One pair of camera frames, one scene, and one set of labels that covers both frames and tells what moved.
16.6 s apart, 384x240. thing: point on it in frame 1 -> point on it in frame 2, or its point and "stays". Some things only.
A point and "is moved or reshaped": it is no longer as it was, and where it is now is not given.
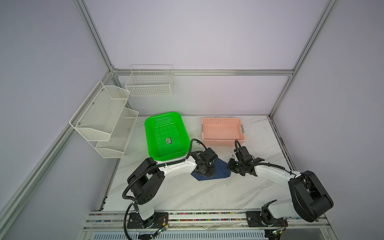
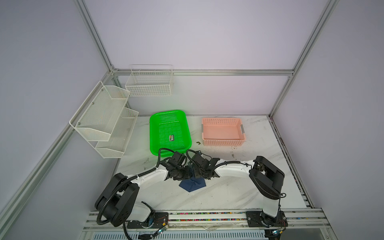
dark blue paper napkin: (221, 170) is moved or reshaped
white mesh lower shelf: (115, 146) stays
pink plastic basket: (222, 131) stays
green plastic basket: (167, 135) is moved or reshaped
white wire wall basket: (147, 80) stays
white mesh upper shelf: (97, 118) stays
